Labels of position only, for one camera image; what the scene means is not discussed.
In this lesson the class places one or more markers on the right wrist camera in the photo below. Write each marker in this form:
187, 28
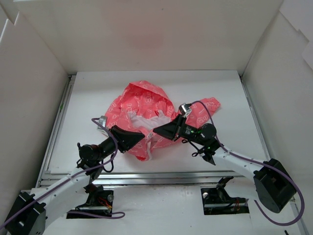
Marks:
185, 109

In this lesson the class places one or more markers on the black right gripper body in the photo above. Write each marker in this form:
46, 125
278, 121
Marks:
178, 127

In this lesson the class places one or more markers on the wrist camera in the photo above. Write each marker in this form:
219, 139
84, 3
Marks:
102, 123
185, 109

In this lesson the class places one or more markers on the pink patterned jacket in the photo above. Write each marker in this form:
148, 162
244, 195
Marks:
144, 106

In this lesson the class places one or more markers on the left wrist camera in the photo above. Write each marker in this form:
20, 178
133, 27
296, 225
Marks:
102, 123

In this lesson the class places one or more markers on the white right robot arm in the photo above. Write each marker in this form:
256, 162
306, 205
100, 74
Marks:
269, 179

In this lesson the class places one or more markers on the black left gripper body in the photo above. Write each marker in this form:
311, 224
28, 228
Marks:
117, 139

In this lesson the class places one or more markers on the aluminium front rail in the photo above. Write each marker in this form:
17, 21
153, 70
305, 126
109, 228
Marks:
164, 178

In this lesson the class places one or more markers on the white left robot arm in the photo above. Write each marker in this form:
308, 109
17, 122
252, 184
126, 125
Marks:
31, 214

